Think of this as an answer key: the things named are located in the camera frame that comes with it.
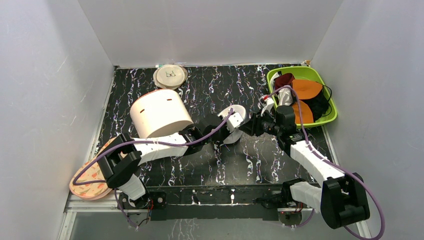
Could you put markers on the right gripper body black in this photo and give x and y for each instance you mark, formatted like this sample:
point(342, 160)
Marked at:
point(255, 125)

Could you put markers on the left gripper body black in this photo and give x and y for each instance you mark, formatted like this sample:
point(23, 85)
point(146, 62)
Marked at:
point(219, 135)

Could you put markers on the white mesh laundry bag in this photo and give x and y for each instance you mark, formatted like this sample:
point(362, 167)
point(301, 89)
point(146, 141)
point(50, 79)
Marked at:
point(236, 134)

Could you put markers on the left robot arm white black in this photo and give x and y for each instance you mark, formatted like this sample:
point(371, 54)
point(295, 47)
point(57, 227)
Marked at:
point(120, 160)

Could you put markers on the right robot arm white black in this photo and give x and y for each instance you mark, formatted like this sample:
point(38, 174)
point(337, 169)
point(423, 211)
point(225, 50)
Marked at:
point(339, 197)

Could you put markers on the dark red bra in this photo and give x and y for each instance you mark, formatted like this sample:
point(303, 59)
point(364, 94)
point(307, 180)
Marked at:
point(283, 80)

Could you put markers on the large beige cylindrical laundry bag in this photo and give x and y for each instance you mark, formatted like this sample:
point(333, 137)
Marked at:
point(159, 113)

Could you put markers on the orange black bra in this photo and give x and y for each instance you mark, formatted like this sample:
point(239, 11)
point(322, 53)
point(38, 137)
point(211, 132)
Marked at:
point(313, 103)

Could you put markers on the small beige round bra bag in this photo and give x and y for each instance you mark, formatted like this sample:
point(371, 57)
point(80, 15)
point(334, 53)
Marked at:
point(170, 76)

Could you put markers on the white cloth in basin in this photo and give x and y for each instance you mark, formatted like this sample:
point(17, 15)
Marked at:
point(285, 97)

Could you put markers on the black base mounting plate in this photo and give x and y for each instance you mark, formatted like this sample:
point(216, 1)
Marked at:
point(260, 201)

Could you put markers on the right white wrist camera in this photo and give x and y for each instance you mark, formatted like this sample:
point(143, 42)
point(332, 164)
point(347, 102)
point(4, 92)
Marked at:
point(267, 104)

